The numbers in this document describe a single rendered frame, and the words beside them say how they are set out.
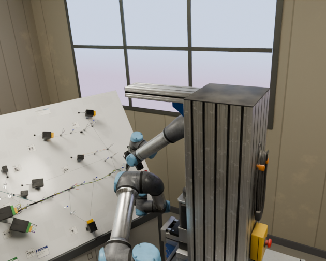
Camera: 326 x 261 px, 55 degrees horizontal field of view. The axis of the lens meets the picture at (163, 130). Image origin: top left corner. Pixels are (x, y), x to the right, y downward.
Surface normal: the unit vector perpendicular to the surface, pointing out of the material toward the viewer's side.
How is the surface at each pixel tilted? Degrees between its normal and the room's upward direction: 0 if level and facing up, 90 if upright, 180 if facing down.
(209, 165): 90
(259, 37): 90
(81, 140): 54
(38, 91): 90
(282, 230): 90
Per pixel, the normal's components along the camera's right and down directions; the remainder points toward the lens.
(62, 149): 0.45, -0.32
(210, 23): -0.49, 0.35
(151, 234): 0.59, 0.27
